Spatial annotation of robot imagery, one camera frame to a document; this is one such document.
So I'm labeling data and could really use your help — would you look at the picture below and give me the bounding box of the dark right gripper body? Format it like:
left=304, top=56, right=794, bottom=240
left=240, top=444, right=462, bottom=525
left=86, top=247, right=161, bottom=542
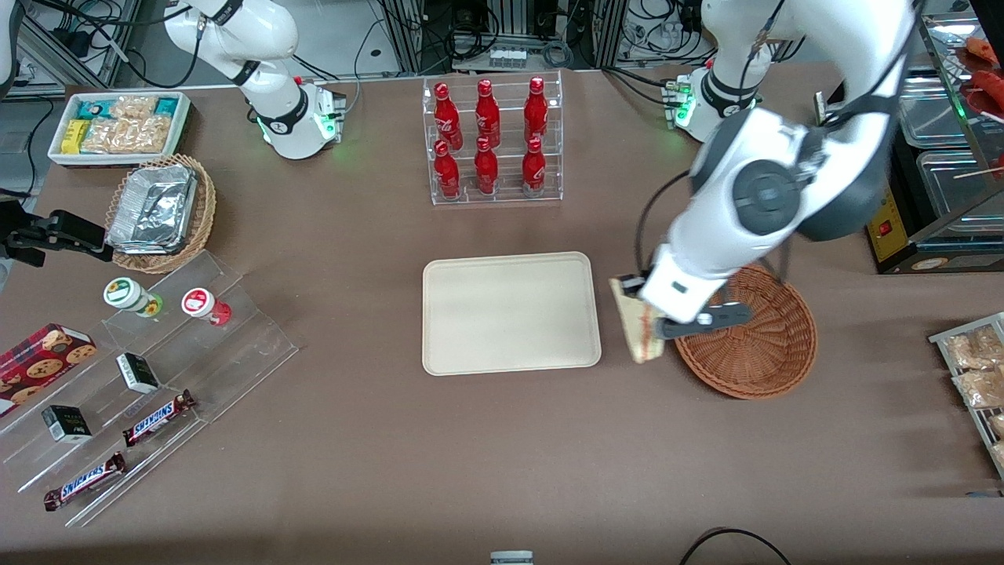
left=0, top=200, right=46, bottom=268

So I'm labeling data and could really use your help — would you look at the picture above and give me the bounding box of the triangular sandwich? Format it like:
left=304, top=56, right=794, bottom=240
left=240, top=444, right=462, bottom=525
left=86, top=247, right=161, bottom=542
left=611, top=279, right=668, bottom=364

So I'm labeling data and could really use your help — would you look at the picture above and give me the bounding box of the round brown wicker basket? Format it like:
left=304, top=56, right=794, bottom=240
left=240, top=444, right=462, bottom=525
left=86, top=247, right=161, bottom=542
left=675, top=263, right=818, bottom=401

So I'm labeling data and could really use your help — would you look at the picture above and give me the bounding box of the oval brown wicker basket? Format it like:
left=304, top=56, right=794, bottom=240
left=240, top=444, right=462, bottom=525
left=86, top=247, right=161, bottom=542
left=104, top=154, right=217, bottom=275

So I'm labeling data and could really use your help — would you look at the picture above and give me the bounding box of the cream plastic tray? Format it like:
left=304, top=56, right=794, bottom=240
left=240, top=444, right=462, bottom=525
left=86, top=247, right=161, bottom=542
left=422, top=251, right=602, bottom=377

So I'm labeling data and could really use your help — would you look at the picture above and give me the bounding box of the tray of wrapped snacks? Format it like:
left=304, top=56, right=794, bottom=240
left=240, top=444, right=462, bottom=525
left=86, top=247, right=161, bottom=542
left=929, top=312, right=1004, bottom=481

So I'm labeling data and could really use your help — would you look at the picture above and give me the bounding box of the white cup green lid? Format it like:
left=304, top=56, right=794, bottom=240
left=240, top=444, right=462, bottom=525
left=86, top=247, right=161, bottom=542
left=103, top=277, right=164, bottom=319

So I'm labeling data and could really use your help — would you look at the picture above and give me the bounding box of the aluminium foil container stack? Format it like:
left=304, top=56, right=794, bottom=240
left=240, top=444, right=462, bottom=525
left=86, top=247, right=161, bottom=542
left=107, top=164, right=198, bottom=256

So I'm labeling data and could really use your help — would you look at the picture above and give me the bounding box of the white rectangular snack bin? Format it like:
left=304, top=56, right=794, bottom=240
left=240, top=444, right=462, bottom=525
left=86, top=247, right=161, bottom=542
left=47, top=91, right=192, bottom=169

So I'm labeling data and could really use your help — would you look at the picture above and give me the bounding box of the white cup red lid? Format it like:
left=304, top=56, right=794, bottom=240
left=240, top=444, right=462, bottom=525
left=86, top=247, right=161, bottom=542
left=181, top=288, right=232, bottom=327

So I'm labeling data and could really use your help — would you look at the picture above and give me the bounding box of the red tartan cookie box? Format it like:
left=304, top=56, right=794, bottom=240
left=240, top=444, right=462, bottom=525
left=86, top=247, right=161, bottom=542
left=0, top=323, right=97, bottom=410

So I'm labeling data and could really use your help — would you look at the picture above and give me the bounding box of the small black box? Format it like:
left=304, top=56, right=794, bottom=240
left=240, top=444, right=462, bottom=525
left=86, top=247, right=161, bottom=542
left=41, top=405, right=93, bottom=445
left=116, top=353, right=161, bottom=395

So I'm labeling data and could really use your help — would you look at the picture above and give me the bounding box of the red cola bottle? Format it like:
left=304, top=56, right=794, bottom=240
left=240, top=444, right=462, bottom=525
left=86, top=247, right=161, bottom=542
left=433, top=140, right=462, bottom=201
left=434, top=82, right=464, bottom=151
left=475, top=78, right=502, bottom=148
left=523, top=76, right=549, bottom=146
left=521, top=137, right=547, bottom=196
left=473, top=137, right=500, bottom=197

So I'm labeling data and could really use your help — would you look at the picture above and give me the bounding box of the clear acrylic bottle rack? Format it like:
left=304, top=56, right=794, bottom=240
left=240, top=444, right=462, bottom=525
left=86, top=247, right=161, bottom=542
left=422, top=70, right=564, bottom=207

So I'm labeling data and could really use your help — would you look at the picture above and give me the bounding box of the clear acrylic stepped stand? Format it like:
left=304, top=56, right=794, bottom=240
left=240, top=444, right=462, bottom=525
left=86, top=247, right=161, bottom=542
left=0, top=250, right=300, bottom=528

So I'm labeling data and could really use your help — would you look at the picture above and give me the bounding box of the Snickers chocolate bar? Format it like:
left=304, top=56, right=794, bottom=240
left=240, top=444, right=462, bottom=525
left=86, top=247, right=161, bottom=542
left=122, top=390, right=197, bottom=448
left=43, top=452, right=126, bottom=512

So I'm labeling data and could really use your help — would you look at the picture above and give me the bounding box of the black food warmer machine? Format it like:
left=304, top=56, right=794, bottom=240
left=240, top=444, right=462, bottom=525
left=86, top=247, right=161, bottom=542
left=816, top=12, right=1004, bottom=275

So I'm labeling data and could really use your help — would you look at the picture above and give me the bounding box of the steel food pan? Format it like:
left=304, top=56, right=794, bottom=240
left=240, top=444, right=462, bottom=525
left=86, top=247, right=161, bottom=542
left=894, top=75, right=973, bottom=150
left=916, top=149, right=1004, bottom=236

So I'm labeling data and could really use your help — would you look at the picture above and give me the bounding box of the grey oblong wrist camera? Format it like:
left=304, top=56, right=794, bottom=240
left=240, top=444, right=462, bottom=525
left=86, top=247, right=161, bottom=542
left=675, top=302, right=754, bottom=337

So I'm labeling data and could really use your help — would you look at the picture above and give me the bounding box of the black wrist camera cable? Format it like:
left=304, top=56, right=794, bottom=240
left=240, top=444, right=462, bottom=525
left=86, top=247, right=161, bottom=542
left=634, top=169, right=695, bottom=275

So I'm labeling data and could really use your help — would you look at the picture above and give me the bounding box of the black table cable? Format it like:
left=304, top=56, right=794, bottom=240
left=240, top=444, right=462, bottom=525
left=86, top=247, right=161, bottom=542
left=678, top=527, right=793, bottom=565

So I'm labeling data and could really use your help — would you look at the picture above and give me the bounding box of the aluminium frame rack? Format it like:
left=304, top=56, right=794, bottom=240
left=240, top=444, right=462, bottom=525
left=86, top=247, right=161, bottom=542
left=380, top=0, right=628, bottom=73

